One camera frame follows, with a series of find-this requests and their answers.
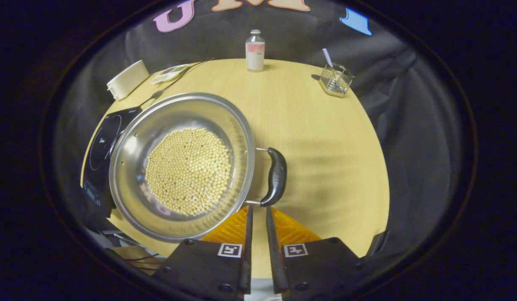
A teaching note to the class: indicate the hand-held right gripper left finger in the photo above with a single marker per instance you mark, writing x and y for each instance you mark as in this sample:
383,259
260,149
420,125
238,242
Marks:
248,251

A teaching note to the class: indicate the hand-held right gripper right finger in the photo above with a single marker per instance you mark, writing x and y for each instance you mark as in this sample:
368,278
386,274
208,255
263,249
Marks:
273,251

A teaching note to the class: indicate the pile of yellow soybeans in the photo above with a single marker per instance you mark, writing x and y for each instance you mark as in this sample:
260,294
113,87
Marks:
189,171

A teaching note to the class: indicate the stainless steel pot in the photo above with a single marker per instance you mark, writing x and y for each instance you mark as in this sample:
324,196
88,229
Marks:
133,167

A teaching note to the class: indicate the black induction cooktop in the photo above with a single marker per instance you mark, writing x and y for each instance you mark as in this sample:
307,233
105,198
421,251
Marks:
99,159

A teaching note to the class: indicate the white divided dish of beans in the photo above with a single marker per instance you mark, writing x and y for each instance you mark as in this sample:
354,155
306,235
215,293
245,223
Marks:
168,74

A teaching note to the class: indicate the clear bottle with pink label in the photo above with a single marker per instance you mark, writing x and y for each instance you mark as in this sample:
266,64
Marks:
255,54

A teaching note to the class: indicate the white straw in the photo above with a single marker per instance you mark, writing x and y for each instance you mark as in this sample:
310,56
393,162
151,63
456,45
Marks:
327,57

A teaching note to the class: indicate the white plastic box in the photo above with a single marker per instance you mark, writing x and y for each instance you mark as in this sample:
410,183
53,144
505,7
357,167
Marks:
126,79

